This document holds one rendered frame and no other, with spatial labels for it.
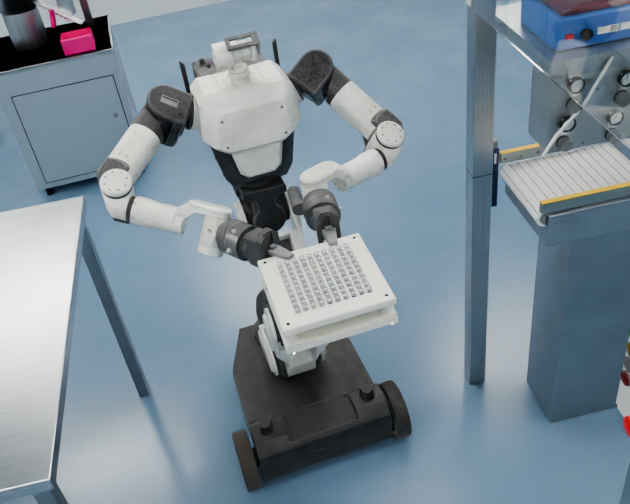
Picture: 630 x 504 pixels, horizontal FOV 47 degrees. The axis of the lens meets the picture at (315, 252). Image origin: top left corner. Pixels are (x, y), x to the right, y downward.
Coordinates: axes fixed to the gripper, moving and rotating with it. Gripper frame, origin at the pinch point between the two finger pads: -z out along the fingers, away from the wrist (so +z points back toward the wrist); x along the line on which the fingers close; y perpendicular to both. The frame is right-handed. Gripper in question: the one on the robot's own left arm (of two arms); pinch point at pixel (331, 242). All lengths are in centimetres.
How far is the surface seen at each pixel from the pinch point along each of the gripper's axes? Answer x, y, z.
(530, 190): 13, -59, 24
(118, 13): 82, 102, 515
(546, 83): -24, -55, 10
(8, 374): 17, 81, -2
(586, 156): 13, -80, 34
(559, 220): 16, -62, 12
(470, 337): 82, -48, 42
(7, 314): 16, 85, 21
